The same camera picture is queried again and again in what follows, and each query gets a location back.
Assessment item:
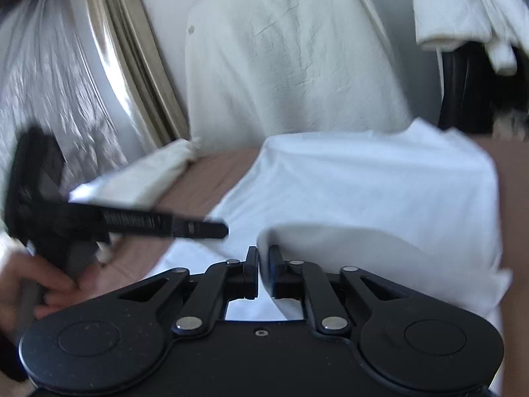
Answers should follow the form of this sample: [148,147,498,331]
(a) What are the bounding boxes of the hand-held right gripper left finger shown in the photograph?
[119,246,261,337]

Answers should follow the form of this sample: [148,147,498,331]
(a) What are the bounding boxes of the clear plastic bag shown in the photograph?
[0,0,139,201]

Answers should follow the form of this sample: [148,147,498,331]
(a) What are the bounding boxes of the white hanging cloth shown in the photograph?
[411,0,529,76]

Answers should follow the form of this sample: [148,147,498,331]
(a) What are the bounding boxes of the white t-shirt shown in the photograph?
[159,119,514,324]

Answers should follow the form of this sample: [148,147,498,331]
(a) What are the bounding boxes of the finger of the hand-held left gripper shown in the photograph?
[101,207,230,241]

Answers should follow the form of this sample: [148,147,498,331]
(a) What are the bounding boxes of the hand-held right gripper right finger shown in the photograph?
[267,245,408,336]

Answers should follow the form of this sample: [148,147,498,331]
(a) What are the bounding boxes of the black hanging clothes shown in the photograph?
[437,40,529,135]

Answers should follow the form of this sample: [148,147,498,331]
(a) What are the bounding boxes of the person's left hand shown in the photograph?
[0,250,105,332]

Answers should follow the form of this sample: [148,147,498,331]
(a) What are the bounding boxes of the beige curtain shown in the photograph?
[82,0,191,146]

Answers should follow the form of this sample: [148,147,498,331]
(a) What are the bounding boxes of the large cream pillow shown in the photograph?
[184,0,415,150]

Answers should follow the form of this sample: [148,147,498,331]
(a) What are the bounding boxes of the cream folded blanket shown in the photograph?
[68,138,204,212]

